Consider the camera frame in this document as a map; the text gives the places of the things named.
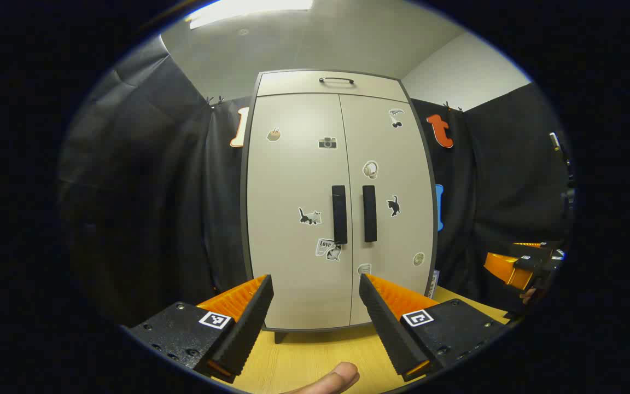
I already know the black backdrop cloth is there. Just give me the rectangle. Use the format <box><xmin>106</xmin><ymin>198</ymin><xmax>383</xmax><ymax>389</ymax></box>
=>
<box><xmin>58</xmin><ymin>36</ymin><xmax>573</xmax><ymax>329</ymax></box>

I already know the grey double-door shoe cabinet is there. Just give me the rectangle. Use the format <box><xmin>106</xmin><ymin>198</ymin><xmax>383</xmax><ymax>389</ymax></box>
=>
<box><xmin>240</xmin><ymin>69</ymin><xmax>439</xmax><ymax>344</ymax></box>

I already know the grey cabinet door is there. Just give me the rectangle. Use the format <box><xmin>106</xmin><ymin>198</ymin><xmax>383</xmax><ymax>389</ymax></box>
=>
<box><xmin>247</xmin><ymin>93</ymin><xmax>351</xmax><ymax>332</ymax></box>
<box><xmin>340</xmin><ymin>94</ymin><xmax>437</xmax><ymax>326</ymax></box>

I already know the ceiling light panel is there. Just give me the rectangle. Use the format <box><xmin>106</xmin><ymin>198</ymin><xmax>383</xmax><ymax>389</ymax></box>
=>
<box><xmin>186</xmin><ymin>0</ymin><xmax>314</xmax><ymax>30</ymax></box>

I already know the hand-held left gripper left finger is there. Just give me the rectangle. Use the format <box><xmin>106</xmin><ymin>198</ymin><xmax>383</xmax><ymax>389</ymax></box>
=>
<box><xmin>128</xmin><ymin>274</ymin><xmax>275</xmax><ymax>384</ymax></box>

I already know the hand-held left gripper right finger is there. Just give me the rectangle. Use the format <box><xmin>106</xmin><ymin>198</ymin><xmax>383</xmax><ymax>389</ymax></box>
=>
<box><xmin>359</xmin><ymin>273</ymin><xmax>511</xmax><ymax>383</ymax></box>

